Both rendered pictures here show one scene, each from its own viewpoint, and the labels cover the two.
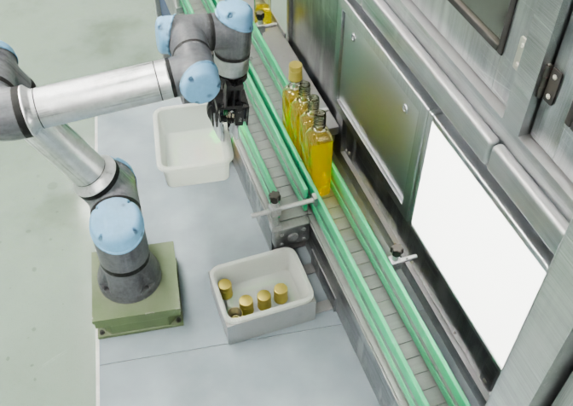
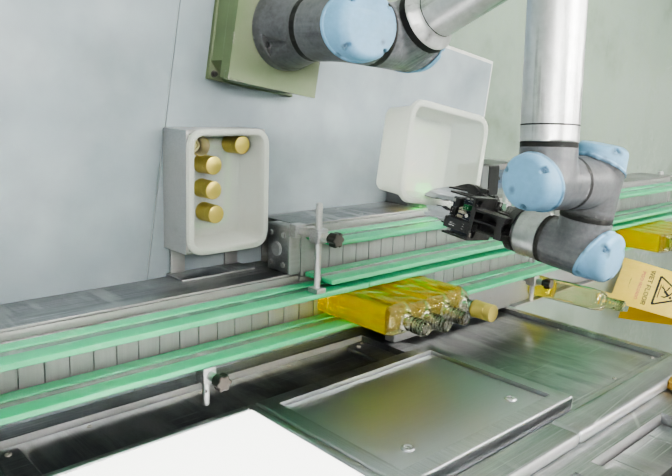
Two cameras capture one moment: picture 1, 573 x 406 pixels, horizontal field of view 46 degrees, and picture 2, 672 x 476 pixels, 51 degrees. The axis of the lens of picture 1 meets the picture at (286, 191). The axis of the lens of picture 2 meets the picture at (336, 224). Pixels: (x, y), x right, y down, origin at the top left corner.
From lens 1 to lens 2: 0.38 m
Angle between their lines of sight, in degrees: 3
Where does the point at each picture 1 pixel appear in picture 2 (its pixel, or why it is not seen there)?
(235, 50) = (551, 243)
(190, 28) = (604, 191)
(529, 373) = not seen: outside the picture
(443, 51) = not seen: outside the picture
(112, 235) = (348, 15)
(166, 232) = (326, 95)
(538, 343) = not seen: outside the picture
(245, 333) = (172, 152)
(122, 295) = (266, 10)
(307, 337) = (143, 230)
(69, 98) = not seen: outside the picture
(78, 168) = not seen: outside the picture
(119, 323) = not seen: outside the picture
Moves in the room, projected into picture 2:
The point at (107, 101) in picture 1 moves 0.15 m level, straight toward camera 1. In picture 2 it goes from (544, 46) to (473, 35)
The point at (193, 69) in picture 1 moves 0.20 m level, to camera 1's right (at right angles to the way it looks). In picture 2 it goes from (557, 177) to (515, 333)
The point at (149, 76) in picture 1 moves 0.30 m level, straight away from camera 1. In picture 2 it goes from (563, 114) to (660, 133)
